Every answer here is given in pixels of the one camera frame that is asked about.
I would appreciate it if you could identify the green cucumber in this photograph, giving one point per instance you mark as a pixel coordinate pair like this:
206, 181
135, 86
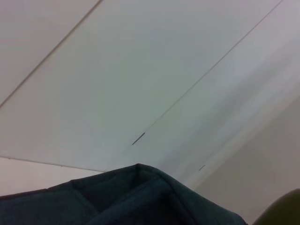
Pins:
283, 211

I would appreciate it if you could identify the dark teal insulated lunch bag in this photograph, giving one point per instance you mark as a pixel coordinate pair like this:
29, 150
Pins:
129, 201

